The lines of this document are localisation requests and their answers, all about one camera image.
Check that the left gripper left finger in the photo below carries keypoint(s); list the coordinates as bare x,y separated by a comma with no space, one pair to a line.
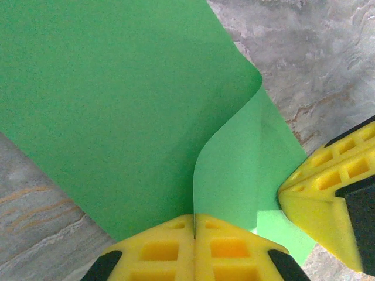
164,263

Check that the green paper sheet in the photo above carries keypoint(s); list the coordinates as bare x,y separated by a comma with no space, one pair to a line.
117,102

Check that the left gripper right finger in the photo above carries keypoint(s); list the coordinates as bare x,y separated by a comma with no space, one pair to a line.
228,263

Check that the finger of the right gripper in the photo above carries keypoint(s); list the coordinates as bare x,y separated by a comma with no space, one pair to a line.
316,216
328,155

